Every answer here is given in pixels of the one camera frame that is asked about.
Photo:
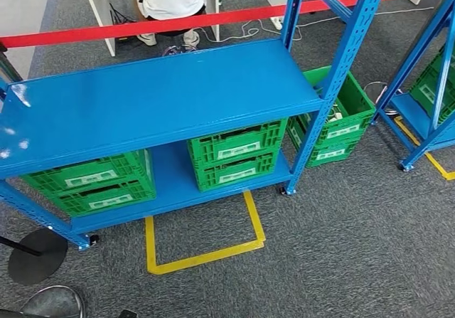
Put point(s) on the black stanchion with disc base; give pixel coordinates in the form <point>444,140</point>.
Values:
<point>39,259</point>

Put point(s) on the blue metal shelf rack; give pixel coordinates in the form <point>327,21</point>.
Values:
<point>160,94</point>
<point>412,113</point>

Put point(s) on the white power adapter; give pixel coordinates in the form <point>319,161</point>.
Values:
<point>336,116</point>

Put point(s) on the chrome rimmed round base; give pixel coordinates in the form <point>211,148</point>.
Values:
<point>53,304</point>

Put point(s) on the long red barrier belt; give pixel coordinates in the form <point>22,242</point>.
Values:
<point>106,30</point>

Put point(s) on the white power strip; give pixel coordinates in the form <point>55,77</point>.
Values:
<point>277,22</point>

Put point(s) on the chrome stool base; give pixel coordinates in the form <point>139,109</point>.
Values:
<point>177,49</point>

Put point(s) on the black stanchion post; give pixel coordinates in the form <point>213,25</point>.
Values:
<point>9,68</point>

